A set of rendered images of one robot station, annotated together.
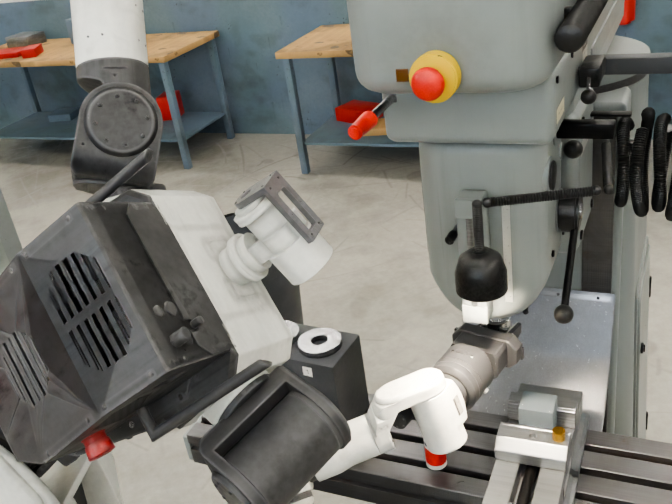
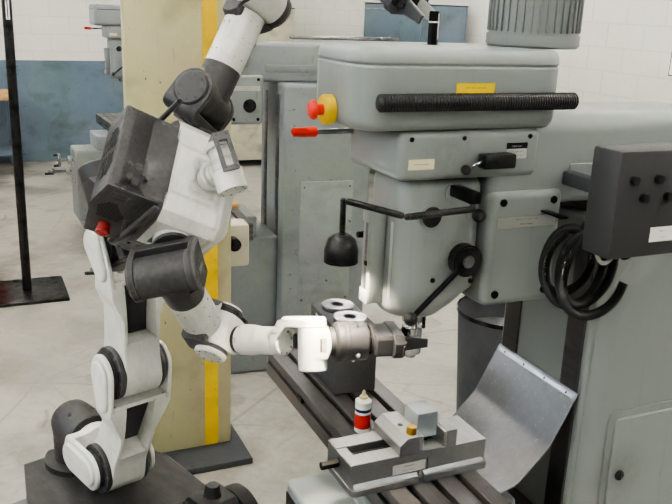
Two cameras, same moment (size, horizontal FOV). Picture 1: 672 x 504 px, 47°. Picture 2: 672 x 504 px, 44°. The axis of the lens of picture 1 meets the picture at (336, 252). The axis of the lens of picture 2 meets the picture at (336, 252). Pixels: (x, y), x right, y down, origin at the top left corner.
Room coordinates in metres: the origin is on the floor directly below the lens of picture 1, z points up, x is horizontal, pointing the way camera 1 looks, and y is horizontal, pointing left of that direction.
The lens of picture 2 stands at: (-0.38, -1.19, 1.96)
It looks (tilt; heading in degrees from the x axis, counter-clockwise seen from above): 17 degrees down; 38
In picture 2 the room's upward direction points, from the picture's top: 2 degrees clockwise
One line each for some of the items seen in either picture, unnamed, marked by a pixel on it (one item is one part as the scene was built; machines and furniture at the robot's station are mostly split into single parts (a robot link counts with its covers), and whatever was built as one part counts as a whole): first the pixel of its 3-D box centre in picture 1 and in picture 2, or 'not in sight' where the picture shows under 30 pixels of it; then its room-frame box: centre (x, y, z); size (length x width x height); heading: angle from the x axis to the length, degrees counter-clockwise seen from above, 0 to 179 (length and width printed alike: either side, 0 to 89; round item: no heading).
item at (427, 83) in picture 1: (429, 82); (316, 109); (0.89, -0.14, 1.76); 0.04 x 0.03 x 0.04; 62
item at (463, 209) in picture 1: (474, 258); (372, 255); (1.02, -0.21, 1.45); 0.04 x 0.04 x 0.21; 62
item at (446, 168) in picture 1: (493, 210); (420, 240); (1.12, -0.26, 1.47); 0.21 x 0.19 x 0.32; 62
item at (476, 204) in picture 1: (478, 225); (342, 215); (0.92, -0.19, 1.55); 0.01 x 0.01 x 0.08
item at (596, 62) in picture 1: (587, 79); (485, 163); (1.11, -0.41, 1.66); 0.12 x 0.04 x 0.04; 152
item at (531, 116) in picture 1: (493, 75); (442, 145); (1.15, -0.28, 1.68); 0.34 x 0.24 x 0.10; 152
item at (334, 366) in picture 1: (305, 375); (342, 343); (1.33, 0.10, 1.05); 0.22 x 0.12 x 0.20; 58
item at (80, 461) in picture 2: not in sight; (109, 454); (0.91, 0.61, 0.68); 0.21 x 0.20 x 0.13; 80
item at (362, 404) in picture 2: (434, 441); (363, 410); (1.12, -0.13, 1.01); 0.04 x 0.04 x 0.11
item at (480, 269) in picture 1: (480, 269); (341, 247); (0.92, -0.19, 1.48); 0.07 x 0.07 x 0.06
